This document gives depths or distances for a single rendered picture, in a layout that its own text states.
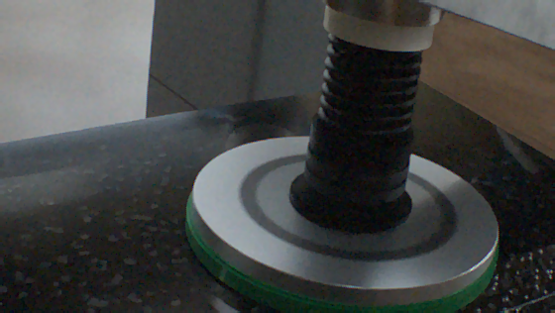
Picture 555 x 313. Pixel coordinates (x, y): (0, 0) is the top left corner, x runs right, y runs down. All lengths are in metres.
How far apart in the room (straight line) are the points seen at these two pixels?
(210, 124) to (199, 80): 1.00
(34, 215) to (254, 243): 0.16
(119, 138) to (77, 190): 0.10
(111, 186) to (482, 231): 0.27
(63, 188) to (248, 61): 0.99
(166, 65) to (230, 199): 1.30
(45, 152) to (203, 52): 1.06
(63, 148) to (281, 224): 0.22
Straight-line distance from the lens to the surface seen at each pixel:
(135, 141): 0.72
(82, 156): 0.69
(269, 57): 1.61
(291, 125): 0.78
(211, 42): 1.70
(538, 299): 0.65
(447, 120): 0.85
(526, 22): 0.59
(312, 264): 0.53
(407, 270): 0.54
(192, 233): 0.57
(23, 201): 0.63
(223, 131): 0.75
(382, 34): 0.52
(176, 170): 0.68
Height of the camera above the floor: 1.11
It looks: 25 degrees down
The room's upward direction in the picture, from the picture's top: 7 degrees clockwise
